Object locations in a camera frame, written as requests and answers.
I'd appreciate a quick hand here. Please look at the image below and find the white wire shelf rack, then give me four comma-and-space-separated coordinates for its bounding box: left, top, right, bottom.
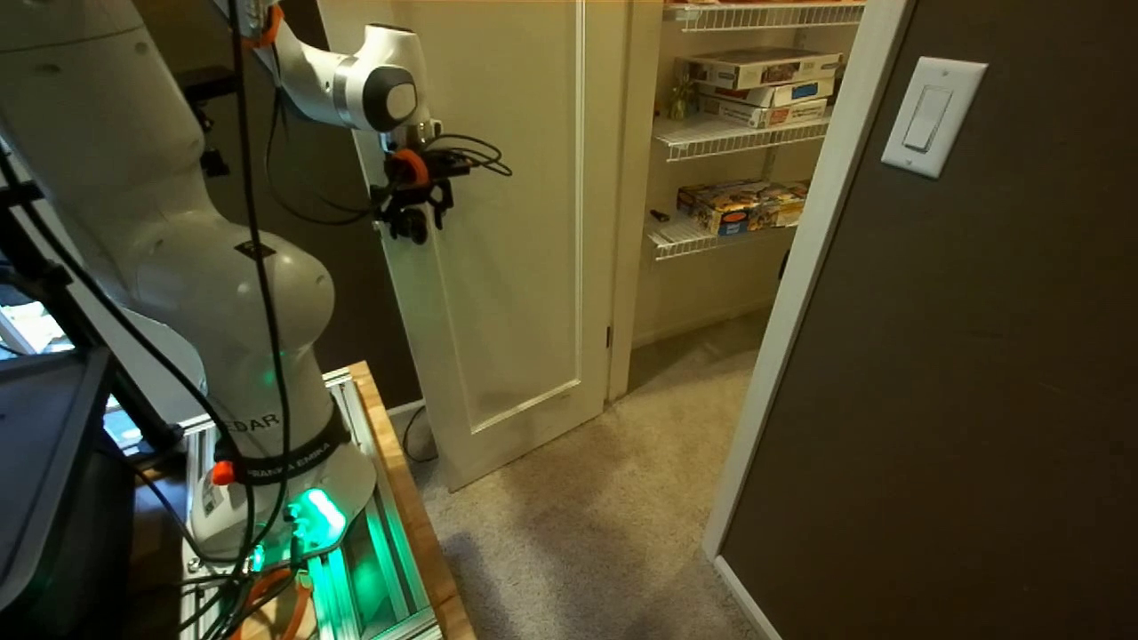
644, 0, 873, 267

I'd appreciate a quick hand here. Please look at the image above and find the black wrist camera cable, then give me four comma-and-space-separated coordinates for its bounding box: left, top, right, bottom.
423, 127, 516, 180

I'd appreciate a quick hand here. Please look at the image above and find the black tripod stand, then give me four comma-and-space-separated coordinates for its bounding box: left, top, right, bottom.
0, 145, 193, 460

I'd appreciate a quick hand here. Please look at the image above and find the white panel door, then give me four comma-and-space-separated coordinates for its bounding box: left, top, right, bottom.
317, 0, 632, 494

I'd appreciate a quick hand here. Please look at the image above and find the board game box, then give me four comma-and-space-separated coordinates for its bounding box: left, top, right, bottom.
709, 79, 840, 133
684, 50, 851, 96
671, 177, 810, 237

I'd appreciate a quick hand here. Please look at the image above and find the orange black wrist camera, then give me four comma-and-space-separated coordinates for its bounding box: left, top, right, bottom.
384, 145, 433, 193

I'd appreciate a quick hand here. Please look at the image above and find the black hanging cable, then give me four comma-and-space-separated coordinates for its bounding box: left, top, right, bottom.
220, 0, 303, 596

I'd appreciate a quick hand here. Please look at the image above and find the wooden table edge strip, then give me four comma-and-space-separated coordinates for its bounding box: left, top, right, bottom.
346, 358, 479, 640

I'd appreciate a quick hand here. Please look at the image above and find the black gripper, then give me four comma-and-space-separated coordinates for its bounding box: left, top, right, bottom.
375, 175, 459, 248

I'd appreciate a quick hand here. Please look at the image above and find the white door frame trim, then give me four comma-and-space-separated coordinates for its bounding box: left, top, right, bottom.
701, 0, 943, 563

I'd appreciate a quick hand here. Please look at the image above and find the white rocker light switch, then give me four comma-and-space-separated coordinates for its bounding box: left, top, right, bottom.
879, 53, 992, 180

